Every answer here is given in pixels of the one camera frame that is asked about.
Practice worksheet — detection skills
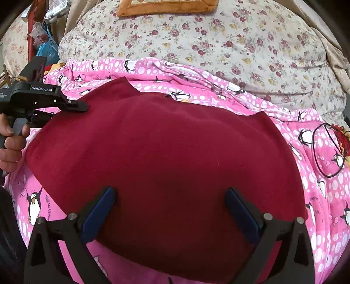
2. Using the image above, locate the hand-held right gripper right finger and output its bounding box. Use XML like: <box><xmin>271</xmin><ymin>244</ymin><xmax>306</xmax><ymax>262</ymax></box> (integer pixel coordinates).
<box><xmin>225</xmin><ymin>187</ymin><xmax>315</xmax><ymax>284</ymax></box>

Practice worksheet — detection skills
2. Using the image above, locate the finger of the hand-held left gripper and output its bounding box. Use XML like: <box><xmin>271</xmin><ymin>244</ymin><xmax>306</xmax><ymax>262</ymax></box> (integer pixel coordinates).
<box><xmin>58</xmin><ymin>96</ymin><xmax>89</xmax><ymax>113</ymax></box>

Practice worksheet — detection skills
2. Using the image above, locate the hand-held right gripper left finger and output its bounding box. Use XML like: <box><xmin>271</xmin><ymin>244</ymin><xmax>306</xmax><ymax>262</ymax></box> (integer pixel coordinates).
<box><xmin>23</xmin><ymin>187</ymin><xmax>116</xmax><ymax>284</ymax></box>

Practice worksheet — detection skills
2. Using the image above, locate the dark red sweater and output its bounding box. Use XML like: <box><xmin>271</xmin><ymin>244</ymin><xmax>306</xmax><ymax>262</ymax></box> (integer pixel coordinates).
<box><xmin>24</xmin><ymin>76</ymin><xmax>308</xmax><ymax>284</ymax></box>

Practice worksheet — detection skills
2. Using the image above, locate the person's left hand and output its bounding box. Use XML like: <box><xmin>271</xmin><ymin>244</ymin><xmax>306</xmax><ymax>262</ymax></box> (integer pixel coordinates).
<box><xmin>0</xmin><ymin>113</ymin><xmax>31</xmax><ymax>173</ymax></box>

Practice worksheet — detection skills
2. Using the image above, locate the blue plastic bag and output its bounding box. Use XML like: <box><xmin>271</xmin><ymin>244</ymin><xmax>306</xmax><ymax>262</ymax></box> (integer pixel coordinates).
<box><xmin>36</xmin><ymin>26</ymin><xmax>60</xmax><ymax>60</ymax></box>

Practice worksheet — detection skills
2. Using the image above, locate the pink penguin print blanket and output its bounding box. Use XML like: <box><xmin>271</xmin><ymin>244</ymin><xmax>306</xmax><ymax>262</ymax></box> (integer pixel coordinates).
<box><xmin>4</xmin><ymin>57</ymin><xmax>350</xmax><ymax>284</ymax></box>

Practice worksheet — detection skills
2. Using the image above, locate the beige curtain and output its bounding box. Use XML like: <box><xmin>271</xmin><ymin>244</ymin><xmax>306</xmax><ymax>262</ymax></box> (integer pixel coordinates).
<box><xmin>52</xmin><ymin>0</ymin><xmax>102</xmax><ymax>44</ymax></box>

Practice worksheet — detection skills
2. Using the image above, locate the person's dark clothing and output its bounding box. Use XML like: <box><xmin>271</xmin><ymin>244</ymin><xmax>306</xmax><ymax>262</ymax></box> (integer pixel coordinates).
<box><xmin>0</xmin><ymin>186</ymin><xmax>29</xmax><ymax>284</ymax></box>

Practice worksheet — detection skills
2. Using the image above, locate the orange checkered cushion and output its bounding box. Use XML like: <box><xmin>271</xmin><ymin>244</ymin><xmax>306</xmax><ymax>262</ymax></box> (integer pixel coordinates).
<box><xmin>117</xmin><ymin>0</ymin><xmax>220</xmax><ymax>17</ymax></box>

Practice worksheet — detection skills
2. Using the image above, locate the floral print quilt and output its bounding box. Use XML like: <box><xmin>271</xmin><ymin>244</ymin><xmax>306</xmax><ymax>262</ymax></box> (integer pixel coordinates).
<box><xmin>58</xmin><ymin>0</ymin><xmax>348</xmax><ymax>118</ymax></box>

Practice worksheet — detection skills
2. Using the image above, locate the beige cloth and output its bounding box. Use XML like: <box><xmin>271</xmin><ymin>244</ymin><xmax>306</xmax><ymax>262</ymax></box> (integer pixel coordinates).
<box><xmin>273</xmin><ymin>0</ymin><xmax>350</xmax><ymax>90</ymax></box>

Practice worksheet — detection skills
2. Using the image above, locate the black cable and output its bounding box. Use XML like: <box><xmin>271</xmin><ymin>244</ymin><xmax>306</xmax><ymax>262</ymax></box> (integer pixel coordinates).
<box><xmin>312</xmin><ymin>122</ymin><xmax>347</xmax><ymax>178</ymax></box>

